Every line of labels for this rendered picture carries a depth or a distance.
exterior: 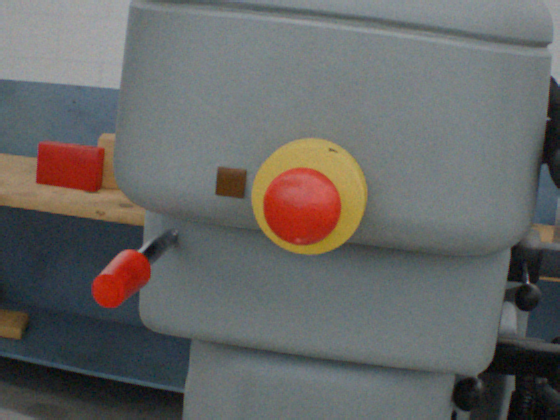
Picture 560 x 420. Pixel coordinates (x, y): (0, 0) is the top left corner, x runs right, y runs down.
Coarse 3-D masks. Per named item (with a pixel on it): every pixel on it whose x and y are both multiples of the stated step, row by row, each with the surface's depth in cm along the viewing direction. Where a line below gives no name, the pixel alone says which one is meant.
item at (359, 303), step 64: (192, 256) 82; (256, 256) 82; (320, 256) 81; (384, 256) 80; (448, 256) 80; (512, 256) 81; (192, 320) 83; (256, 320) 82; (320, 320) 82; (384, 320) 81; (448, 320) 80
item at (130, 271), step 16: (160, 240) 79; (176, 240) 82; (128, 256) 72; (144, 256) 73; (160, 256) 78; (112, 272) 69; (128, 272) 70; (144, 272) 72; (96, 288) 69; (112, 288) 69; (128, 288) 70; (112, 304) 69
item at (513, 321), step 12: (516, 288) 142; (504, 300) 141; (504, 312) 136; (516, 312) 143; (504, 324) 132; (516, 324) 144; (516, 336) 131; (492, 384) 132; (504, 384) 132; (492, 396) 132; (504, 396) 133; (480, 408) 132; (492, 408) 133; (504, 408) 141
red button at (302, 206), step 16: (288, 176) 66; (304, 176) 66; (320, 176) 66; (272, 192) 66; (288, 192) 66; (304, 192) 66; (320, 192) 66; (336, 192) 66; (272, 208) 66; (288, 208) 66; (304, 208) 66; (320, 208) 66; (336, 208) 66; (272, 224) 66; (288, 224) 66; (304, 224) 66; (320, 224) 66; (336, 224) 66; (288, 240) 67; (304, 240) 66; (320, 240) 67
